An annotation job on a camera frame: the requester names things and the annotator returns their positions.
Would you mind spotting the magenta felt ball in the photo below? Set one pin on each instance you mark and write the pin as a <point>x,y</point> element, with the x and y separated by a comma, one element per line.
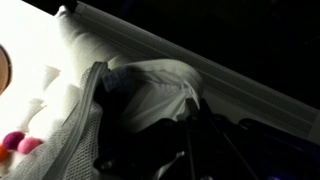
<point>13,140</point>

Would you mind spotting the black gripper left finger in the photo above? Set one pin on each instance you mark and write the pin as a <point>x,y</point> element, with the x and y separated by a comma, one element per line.
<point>143,150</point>

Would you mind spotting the white mesh laundry bag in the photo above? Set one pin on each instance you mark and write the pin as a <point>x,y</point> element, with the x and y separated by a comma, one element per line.
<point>80,140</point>

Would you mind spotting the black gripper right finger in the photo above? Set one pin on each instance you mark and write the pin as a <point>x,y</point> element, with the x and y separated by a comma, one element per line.
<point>250,150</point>

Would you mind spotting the orange felt ball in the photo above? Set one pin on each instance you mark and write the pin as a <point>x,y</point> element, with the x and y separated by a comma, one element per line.
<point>1,153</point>

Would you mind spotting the pink felt ball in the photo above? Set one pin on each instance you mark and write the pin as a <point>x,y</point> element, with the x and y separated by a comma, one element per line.
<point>29,145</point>

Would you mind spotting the round wooden object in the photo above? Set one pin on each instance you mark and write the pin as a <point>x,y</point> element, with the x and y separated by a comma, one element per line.
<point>4,70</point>

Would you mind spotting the dark blue pair of socks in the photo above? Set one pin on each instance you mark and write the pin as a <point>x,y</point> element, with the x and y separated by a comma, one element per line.
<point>115,83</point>

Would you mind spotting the white perforated bed rail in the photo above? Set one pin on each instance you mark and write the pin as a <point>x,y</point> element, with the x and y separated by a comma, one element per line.
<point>233,86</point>

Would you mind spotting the white tufted cushion mat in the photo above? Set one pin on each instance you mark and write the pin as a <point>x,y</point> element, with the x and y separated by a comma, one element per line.
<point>40,50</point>

